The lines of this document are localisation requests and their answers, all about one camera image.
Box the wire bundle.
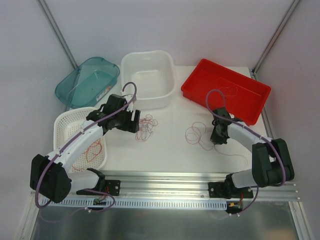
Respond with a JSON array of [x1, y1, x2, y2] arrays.
[[135, 114, 159, 142]]

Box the red striped wire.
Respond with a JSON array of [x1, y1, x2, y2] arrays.
[[72, 139, 104, 171]]

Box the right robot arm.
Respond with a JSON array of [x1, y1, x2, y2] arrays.
[[208, 107, 295, 199]]

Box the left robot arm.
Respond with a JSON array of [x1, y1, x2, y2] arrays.
[[29, 94, 140, 203]]

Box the red plastic tray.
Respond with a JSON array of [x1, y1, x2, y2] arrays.
[[181, 58, 271, 126]]

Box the teal transparent plastic bin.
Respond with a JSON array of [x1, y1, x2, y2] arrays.
[[55, 57, 120, 109]]

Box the white perforated basket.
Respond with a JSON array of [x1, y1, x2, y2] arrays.
[[53, 106, 107, 173]]

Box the white plastic tub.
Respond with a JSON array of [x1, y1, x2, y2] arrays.
[[120, 50, 177, 110]]

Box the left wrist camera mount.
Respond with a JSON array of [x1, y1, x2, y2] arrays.
[[121, 91, 137, 112]]

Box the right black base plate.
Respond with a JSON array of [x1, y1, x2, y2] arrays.
[[208, 182, 254, 200]]

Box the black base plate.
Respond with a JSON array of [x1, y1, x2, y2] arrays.
[[208, 182, 254, 200], [76, 179, 121, 196]]

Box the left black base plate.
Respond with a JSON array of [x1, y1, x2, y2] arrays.
[[76, 179, 121, 196]]

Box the aluminium mounting rail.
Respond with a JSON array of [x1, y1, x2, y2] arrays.
[[31, 171, 300, 202]]

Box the white slotted cable duct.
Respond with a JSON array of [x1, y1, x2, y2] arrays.
[[49, 197, 227, 211]]

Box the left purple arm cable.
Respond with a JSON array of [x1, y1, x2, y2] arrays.
[[34, 82, 138, 210]]

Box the left aluminium frame post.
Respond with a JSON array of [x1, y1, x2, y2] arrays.
[[36, 0, 78, 69]]

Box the aluminium frame post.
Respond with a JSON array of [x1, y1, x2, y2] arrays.
[[250, 0, 303, 80], [36, 0, 78, 69]]

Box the right aluminium frame post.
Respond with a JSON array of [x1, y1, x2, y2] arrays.
[[250, 0, 303, 80]]

